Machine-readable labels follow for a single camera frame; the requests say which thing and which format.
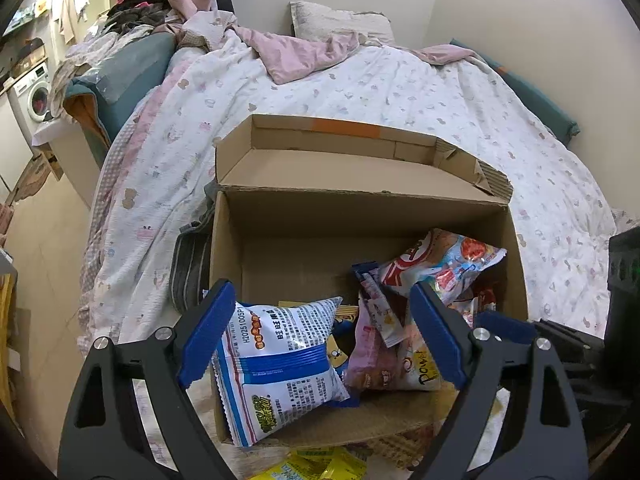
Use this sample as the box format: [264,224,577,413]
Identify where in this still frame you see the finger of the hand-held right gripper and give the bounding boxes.
[474,310,610,363]

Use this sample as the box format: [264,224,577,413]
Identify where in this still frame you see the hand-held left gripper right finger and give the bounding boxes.
[409,280,590,480]

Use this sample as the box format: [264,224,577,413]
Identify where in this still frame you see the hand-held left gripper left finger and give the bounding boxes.
[57,279,237,480]

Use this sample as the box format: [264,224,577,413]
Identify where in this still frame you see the blue white snack bag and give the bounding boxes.
[211,297,351,448]

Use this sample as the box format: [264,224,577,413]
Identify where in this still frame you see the cardboard box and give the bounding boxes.
[209,114,531,448]

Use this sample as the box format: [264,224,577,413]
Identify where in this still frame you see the white snack bag yellow lettering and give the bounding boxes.
[397,320,443,393]

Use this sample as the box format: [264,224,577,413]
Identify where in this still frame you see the red snack packet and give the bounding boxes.
[470,285,497,313]

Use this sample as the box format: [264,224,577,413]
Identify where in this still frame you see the blue white narrow snack packet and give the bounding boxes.
[351,261,407,348]

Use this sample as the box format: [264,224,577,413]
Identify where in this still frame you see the pink pastry snack packet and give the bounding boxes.
[345,305,408,392]

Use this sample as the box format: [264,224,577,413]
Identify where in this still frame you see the grey striped cloth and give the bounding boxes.
[169,182,218,313]

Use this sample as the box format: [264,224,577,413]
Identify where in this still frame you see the red white snack bag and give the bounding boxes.
[377,228,507,306]

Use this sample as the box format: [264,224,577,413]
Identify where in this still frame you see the blue cartoon snack packet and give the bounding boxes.
[277,300,362,408]

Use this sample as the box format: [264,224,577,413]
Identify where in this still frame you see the white cabinet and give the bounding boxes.
[31,119,108,208]

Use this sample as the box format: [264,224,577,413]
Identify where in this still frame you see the teal pillow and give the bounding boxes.
[449,37,582,147]

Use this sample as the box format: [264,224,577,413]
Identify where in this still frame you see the flat cardboard pieces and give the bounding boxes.
[7,145,65,206]

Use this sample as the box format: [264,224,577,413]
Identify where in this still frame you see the white printed blanket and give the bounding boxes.
[77,10,618,361]

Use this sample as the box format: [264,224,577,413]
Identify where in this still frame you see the white washing machine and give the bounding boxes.
[11,62,54,124]

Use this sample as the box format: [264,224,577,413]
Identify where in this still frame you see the pink blanket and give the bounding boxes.
[232,24,478,85]

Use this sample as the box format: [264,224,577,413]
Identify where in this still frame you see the grey pillow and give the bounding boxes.
[291,1,395,47]

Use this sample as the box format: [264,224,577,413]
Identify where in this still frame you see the pile of dark clothes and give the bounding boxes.
[106,0,173,32]

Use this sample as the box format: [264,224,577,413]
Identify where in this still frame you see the hanging beige cloth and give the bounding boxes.
[51,0,89,44]

